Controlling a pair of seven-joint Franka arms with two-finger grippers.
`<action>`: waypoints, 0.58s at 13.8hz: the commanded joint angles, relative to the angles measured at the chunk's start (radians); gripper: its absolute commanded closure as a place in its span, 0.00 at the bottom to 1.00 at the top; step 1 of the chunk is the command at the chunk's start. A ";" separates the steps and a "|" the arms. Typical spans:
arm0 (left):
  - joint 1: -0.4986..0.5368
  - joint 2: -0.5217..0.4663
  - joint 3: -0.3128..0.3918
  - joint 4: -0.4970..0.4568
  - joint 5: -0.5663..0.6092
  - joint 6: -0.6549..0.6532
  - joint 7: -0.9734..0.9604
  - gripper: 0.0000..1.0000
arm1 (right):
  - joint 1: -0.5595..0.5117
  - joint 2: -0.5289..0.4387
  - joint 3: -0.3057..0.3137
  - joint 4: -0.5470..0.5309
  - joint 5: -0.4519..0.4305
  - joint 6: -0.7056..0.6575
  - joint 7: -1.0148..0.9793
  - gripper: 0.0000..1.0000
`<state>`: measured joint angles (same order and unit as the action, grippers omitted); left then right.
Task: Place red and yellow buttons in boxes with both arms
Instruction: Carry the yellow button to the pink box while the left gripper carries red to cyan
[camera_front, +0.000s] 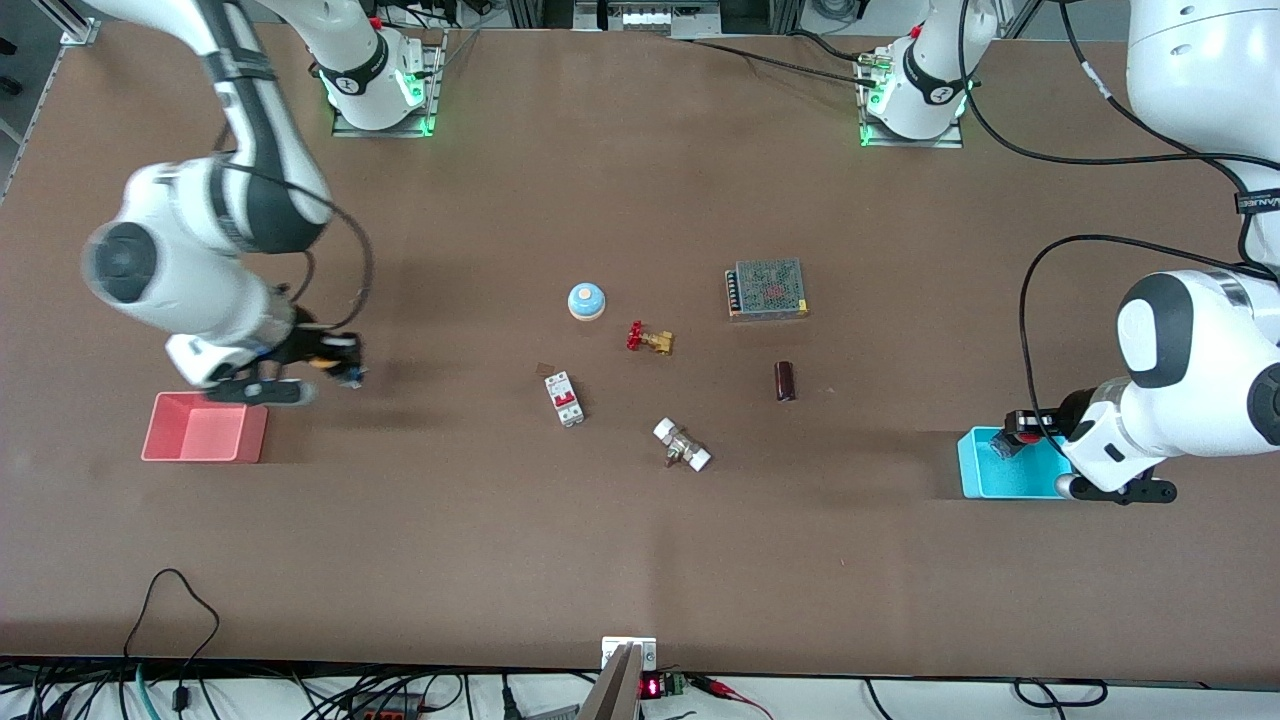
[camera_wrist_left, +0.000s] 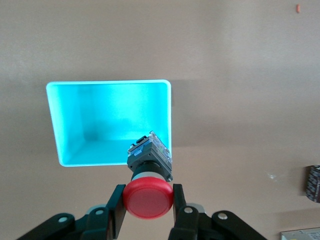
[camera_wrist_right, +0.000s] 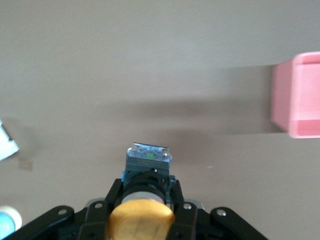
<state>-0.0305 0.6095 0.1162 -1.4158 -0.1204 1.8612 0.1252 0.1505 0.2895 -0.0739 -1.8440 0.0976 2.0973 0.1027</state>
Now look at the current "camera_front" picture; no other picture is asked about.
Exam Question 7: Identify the red push button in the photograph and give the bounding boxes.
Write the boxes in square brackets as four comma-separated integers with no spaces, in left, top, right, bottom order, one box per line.
[989,428,1044,462]

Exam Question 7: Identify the yellow push button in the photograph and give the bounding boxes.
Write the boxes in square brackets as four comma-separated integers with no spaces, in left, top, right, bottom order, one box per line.
[306,354,367,390]

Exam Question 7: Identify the cyan plastic box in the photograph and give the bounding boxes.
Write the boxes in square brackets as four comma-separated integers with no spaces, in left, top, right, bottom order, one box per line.
[957,426,1077,500]

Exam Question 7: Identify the pink plastic box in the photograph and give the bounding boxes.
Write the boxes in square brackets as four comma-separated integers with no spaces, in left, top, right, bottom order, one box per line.
[141,391,269,464]

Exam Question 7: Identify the white red circuit breaker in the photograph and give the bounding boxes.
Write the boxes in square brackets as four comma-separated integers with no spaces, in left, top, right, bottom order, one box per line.
[544,371,586,428]

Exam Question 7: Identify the metal mesh power supply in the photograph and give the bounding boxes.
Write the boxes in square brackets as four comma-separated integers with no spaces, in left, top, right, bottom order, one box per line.
[725,258,810,321]

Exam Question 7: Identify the metal valve white caps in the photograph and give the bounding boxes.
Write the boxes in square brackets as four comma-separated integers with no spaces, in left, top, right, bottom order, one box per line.
[652,417,713,473]

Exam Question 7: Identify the grey control unit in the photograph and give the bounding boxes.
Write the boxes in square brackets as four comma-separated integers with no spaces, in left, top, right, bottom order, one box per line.
[573,0,723,39]

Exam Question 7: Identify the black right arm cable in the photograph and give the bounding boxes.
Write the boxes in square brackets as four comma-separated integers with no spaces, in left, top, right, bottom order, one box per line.
[200,0,377,333]

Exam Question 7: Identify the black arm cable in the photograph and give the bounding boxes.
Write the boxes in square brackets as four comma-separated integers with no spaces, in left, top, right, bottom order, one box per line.
[957,0,1280,433]
[200,0,377,333]

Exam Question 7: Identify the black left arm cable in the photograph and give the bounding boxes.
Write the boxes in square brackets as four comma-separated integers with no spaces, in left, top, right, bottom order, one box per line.
[957,0,1280,433]

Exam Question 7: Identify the black coiled floor cable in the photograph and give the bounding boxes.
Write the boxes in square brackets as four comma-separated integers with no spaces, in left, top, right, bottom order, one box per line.
[1013,677,1109,710]

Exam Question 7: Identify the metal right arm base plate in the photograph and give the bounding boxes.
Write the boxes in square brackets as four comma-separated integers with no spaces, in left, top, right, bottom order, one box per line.
[332,30,447,139]

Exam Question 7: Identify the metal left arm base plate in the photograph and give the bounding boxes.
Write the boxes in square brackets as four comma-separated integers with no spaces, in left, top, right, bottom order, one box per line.
[857,50,965,150]

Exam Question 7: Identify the black looped cable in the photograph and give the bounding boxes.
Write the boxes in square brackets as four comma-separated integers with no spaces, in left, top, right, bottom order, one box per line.
[122,568,222,713]

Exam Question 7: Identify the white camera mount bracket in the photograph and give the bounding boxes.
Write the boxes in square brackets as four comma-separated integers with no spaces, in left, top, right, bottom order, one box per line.
[601,636,659,672]

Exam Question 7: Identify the aluminium frame profile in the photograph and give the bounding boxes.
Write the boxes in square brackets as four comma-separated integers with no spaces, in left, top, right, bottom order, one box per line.
[38,0,102,47]

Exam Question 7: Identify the red clip lead cable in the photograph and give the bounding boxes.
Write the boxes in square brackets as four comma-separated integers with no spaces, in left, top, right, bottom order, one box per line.
[688,674,777,720]

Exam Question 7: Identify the grey camera mount bar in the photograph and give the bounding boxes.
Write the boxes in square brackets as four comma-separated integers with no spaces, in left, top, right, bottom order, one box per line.
[577,643,642,720]

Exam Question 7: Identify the short black table cable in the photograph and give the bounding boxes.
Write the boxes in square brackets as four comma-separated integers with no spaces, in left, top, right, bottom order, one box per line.
[790,30,873,64]

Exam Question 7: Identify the long black table cable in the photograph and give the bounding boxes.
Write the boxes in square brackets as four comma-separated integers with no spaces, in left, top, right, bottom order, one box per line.
[672,36,883,78]

